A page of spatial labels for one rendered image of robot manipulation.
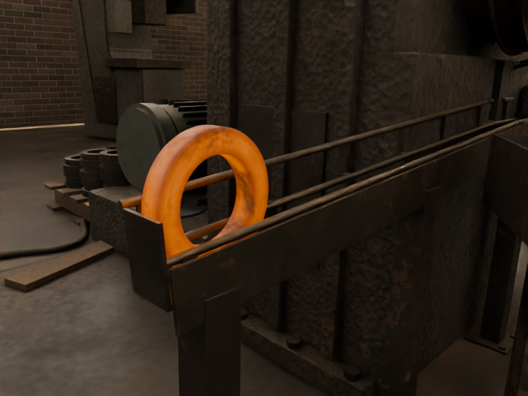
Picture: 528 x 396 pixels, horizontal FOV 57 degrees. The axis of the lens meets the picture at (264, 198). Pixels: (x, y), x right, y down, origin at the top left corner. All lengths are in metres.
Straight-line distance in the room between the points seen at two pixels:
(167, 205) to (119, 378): 0.98
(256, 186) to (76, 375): 1.00
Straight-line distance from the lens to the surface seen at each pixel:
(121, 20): 5.13
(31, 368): 1.59
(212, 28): 1.54
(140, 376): 1.47
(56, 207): 3.06
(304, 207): 0.69
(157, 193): 0.54
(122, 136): 2.17
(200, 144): 0.56
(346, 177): 0.87
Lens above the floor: 0.84
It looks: 15 degrees down
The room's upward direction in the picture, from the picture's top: 1 degrees clockwise
